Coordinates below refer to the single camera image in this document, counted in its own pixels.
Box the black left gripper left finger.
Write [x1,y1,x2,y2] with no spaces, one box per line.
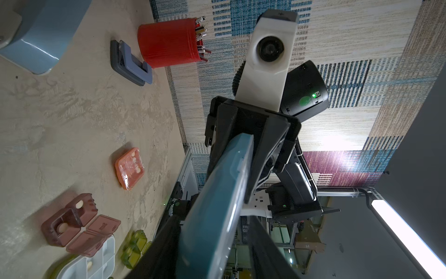
[125,216,181,279]

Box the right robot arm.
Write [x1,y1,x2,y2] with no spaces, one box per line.
[205,60,329,224]

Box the white pillbox with green lid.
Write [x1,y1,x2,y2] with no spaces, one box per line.
[48,236,116,279]

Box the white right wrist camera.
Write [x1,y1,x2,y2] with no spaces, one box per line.
[235,9,298,112]

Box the orange pillbox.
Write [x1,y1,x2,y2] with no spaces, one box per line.
[115,148,145,191]

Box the light blue stapler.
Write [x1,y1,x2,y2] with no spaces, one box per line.
[1,0,91,75]

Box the small green two-compartment pillbox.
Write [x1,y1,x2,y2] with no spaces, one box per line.
[120,230,152,269]

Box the red pen cup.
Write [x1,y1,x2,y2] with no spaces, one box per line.
[137,17,207,68]

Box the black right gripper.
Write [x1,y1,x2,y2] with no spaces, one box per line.
[205,96,302,204]

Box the blue six-compartment pillbox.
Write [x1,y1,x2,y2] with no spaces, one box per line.
[175,133,254,279]

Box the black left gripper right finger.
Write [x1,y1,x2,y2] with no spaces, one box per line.
[249,216,299,279]

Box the maroon two-compartment pillbox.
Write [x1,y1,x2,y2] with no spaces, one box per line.
[41,193,121,258]

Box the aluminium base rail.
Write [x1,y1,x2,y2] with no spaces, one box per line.
[153,146,199,239]

